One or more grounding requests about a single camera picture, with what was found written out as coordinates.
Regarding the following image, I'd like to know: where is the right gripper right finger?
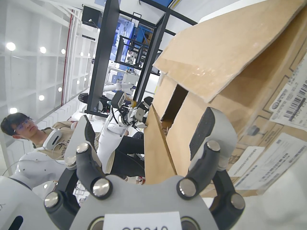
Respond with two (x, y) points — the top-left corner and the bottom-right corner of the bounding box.
(176, 107), (247, 222)

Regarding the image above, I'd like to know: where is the person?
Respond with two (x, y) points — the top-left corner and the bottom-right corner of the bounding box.
(0, 112), (146, 177)

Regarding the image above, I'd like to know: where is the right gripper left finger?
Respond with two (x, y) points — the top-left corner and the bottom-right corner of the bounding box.
(44, 115), (113, 228)

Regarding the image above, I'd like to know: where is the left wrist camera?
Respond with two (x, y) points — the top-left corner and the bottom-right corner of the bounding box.
(111, 91), (131, 117)

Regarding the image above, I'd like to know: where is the black metal frame rack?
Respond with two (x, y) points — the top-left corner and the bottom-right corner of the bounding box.
(86, 0), (198, 119)

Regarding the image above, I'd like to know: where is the black box on wall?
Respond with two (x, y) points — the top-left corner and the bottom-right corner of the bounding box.
(81, 6), (103, 25)

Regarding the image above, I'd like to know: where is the robot body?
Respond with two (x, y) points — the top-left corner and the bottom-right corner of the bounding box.
(0, 151), (78, 230)

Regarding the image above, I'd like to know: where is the large brown cardboard carton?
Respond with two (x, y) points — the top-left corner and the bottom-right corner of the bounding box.
(143, 0), (307, 198)

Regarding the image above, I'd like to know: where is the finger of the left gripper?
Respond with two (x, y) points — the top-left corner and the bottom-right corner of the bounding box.
(142, 97), (154, 123)

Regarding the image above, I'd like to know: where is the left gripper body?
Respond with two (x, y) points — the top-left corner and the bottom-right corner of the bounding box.
(122, 109), (145, 129)

